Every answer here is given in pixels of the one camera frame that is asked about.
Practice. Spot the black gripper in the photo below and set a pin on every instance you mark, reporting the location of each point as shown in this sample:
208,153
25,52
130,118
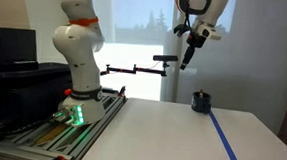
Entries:
196,39

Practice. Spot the sharpie marker with red cap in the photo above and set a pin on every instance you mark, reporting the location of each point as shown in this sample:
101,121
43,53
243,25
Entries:
201,93

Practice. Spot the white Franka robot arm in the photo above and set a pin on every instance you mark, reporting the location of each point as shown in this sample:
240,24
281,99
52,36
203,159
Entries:
81,52

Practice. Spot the black cylindrical cup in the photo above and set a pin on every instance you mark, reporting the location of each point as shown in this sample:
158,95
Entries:
200,104

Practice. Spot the blue tape strip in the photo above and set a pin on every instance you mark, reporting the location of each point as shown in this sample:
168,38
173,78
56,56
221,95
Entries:
226,145

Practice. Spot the black cabinet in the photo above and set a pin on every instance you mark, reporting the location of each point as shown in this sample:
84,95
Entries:
22,92

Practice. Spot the black monitor with blue light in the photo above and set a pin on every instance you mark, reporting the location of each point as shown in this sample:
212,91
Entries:
10,47

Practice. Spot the black bar camera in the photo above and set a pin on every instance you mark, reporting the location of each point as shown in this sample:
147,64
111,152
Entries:
165,58

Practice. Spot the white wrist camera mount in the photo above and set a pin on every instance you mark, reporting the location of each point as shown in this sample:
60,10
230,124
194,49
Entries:
210,31

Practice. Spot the black articulated camera mount arm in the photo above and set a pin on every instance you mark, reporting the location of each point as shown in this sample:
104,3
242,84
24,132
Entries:
134,70

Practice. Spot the aluminium extrusion base frame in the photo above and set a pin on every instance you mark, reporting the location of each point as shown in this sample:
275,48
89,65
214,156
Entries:
79,143

